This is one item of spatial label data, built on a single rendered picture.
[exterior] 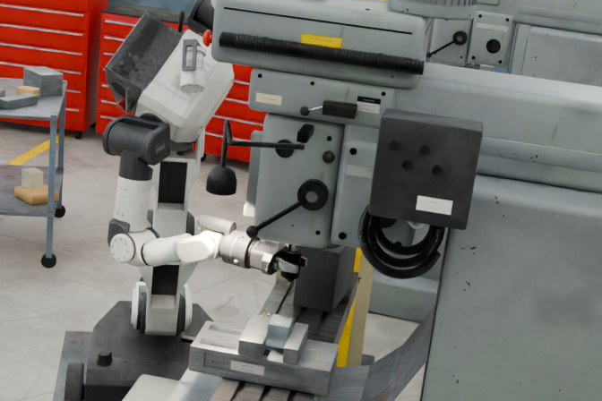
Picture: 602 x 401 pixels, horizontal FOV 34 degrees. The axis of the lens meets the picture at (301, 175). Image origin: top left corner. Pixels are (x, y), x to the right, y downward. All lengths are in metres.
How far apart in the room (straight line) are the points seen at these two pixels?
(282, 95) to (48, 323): 2.83
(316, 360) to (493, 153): 0.67
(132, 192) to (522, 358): 1.10
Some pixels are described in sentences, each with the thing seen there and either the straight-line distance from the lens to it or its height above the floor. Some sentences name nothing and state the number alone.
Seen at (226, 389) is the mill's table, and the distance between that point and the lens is 2.44.
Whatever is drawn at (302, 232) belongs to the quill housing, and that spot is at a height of 1.35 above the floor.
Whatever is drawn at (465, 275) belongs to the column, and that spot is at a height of 1.37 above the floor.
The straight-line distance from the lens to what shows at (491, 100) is 2.20.
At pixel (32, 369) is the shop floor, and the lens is 4.48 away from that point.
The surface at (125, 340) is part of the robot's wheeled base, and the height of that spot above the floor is 0.57.
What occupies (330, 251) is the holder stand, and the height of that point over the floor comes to 1.14.
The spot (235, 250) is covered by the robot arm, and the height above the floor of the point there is 1.24.
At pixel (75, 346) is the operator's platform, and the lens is 3.80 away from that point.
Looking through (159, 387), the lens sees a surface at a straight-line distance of 2.84.
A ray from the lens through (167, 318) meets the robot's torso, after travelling 3.34.
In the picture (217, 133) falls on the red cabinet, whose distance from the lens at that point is 7.25.
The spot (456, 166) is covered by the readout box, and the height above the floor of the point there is 1.65.
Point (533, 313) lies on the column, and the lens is 2.22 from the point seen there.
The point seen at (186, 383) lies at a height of 0.88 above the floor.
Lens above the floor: 2.17
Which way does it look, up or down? 17 degrees down
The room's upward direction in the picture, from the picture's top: 6 degrees clockwise
